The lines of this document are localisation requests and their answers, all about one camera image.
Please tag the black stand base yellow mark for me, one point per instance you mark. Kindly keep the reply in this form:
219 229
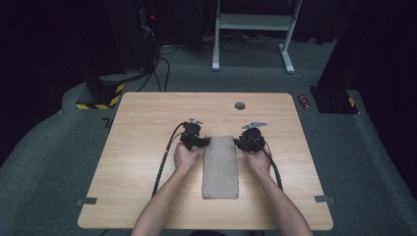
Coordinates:
334 101

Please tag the grey tape strip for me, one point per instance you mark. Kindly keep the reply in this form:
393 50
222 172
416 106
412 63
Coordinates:
87 201
324 199

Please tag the dark equipment with red light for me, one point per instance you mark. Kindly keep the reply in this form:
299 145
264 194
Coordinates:
149 29

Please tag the red can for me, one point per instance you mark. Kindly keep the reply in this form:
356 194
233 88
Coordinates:
304 102

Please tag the person's left hand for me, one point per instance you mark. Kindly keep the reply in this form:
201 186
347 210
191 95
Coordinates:
185 159

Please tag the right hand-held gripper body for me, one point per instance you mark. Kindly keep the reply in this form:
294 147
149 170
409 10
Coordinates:
252 139

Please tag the black yellow striped stand base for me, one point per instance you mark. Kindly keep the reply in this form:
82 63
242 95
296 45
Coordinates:
105 95

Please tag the person's right hand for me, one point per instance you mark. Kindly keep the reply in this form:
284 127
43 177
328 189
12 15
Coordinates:
259 162

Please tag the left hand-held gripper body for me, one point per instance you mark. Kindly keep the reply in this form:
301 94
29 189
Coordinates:
190 134

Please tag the beige cloth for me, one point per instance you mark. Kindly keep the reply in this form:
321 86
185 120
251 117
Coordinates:
220 167

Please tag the white metal stand frame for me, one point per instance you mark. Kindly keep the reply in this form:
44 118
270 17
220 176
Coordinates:
252 22

